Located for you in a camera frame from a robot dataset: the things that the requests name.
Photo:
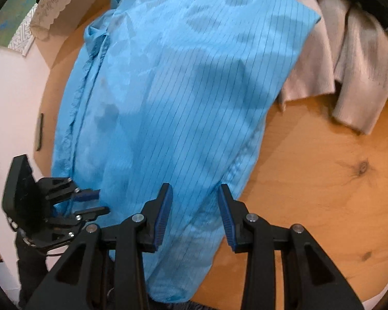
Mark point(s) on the white garment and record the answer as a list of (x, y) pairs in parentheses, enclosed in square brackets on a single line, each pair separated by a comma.
[(359, 71)]

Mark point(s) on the black phone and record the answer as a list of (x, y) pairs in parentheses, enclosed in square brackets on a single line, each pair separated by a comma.
[(39, 132)]

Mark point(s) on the blue jacket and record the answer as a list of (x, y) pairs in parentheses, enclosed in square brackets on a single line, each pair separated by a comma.
[(181, 103)]

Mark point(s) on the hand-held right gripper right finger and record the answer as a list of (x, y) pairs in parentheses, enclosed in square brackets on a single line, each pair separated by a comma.
[(228, 222)]

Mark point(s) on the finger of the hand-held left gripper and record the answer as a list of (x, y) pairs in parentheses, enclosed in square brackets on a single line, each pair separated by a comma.
[(87, 195), (93, 212)]

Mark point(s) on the landscape wall painting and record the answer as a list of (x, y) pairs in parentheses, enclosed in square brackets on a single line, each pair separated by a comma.
[(9, 19)]

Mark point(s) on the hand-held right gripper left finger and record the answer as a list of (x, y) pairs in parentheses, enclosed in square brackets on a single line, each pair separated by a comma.
[(163, 219)]

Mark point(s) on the white lace tablecloth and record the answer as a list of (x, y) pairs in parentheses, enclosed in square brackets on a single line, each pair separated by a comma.
[(58, 0)]

